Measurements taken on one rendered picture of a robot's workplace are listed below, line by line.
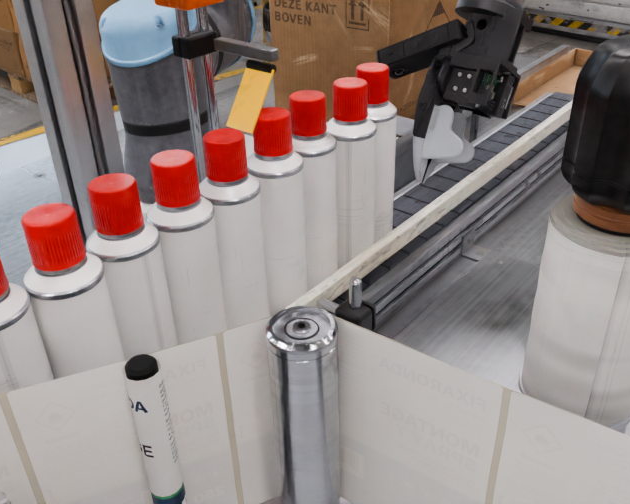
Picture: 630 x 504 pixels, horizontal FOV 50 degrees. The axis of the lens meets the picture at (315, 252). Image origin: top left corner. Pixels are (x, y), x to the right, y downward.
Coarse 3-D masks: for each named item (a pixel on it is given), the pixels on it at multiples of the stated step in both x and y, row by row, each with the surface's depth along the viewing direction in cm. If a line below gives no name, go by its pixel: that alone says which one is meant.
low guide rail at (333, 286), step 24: (552, 120) 99; (528, 144) 94; (480, 168) 86; (504, 168) 90; (456, 192) 81; (432, 216) 77; (384, 240) 72; (408, 240) 75; (360, 264) 68; (336, 288) 66
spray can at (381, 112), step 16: (368, 64) 68; (384, 64) 68; (368, 80) 66; (384, 80) 67; (368, 96) 67; (384, 96) 67; (368, 112) 67; (384, 112) 68; (384, 128) 68; (384, 144) 69; (384, 160) 70; (384, 176) 71; (384, 192) 72; (384, 208) 73; (384, 224) 74
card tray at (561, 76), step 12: (576, 48) 146; (564, 60) 143; (576, 60) 147; (540, 72) 134; (552, 72) 139; (564, 72) 144; (576, 72) 143; (528, 84) 132; (540, 84) 136; (552, 84) 137; (564, 84) 137; (516, 96) 129; (528, 96) 132; (540, 96) 131
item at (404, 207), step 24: (552, 96) 118; (528, 120) 109; (480, 144) 101; (504, 144) 101; (456, 168) 94; (408, 192) 88; (432, 192) 88; (480, 192) 88; (408, 216) 83; (456, 216) 83; (384, 264) 74
